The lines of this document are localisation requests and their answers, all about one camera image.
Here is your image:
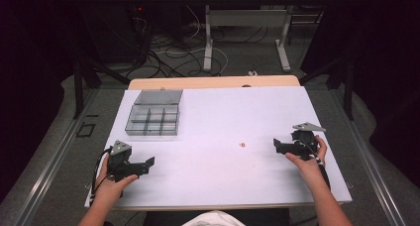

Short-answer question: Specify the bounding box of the wooden table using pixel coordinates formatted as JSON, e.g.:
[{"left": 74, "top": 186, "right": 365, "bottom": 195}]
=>
[{"left": 127, "top": 74, "right": 301, "bottom": 91}]

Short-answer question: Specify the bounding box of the white desk with metal legs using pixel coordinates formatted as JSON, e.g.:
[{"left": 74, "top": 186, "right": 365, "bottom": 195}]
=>
[{"left": 183, "top": 0, "right": 335, "bottom": 72}]

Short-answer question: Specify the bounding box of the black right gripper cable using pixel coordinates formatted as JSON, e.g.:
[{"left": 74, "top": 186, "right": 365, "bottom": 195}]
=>
[{"left": 296, "top": 138, "right": 332, "bottom": 191}]

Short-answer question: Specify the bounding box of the person's right hand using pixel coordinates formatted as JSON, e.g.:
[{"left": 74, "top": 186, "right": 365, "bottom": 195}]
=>
[{"left": 284, "top": 134, "right": 329, "bottom": 189}]

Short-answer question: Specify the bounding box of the black metal stand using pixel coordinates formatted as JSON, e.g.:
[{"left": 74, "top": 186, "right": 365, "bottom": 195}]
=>
[
  {"left": 298, "top": 52, "right": 356, "bottom": 122},
  {"left": 71, "top": 56, "right": 131, "bottom": 121}
]

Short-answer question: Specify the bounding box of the tangle of floor cables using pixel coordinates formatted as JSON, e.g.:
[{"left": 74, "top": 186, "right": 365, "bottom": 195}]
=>
[{"left": 130, "top": 6, "right": 268, "bottom": 79}]

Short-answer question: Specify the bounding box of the white table cover board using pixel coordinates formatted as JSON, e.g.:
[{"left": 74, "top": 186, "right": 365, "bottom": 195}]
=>
[{"left": 83, "top": 85, "right": 353, "bottom": 210}]

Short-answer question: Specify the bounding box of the person's white clothing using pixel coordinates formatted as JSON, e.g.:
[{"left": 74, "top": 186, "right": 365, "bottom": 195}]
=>
[{"left": 180, "top": 209, "right": 248, "bottom": 226}]

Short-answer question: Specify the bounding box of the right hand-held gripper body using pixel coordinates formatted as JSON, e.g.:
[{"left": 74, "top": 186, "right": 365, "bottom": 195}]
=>
[{"left": 287, "top": 121, "right": 327, "bottom": 162}]

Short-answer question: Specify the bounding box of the person's left hand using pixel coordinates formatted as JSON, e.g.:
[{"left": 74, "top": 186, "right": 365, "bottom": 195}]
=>
[{"left": 93, "top": 153, "right": 139, "bottom": 205}]

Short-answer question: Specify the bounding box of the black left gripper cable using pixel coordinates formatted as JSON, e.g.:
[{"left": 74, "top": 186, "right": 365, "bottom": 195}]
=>
[{"left": 89, "top": 146, "right": 114, "bottom": 202}]

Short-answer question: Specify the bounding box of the metal floor rail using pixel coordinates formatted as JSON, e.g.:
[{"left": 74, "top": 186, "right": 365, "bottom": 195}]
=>
[
  {"left": 330, "top": 86, "right": 405, "bottom": 226},
  {"left": 12, "top": 88, "right": 100, "bottom": 226}
]

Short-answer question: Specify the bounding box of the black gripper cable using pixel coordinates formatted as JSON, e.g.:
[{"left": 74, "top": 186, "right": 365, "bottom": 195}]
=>
[
  {"left": 89, "top": 146, "right": 114, "bottom": 202},
  {"left": 296, "top": 138, "right": 332, "bottom": 191}
]

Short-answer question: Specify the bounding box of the clear plastic compartment box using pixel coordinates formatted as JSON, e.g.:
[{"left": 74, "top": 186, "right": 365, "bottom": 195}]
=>
[{"left": 124, "top": 89, "right": 184, "bottom": 137}]

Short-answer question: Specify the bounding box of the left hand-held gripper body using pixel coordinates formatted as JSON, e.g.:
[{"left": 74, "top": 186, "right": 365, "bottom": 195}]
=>
[{"left": 106, "top": 140, "right": 140, "bottom": 183}]

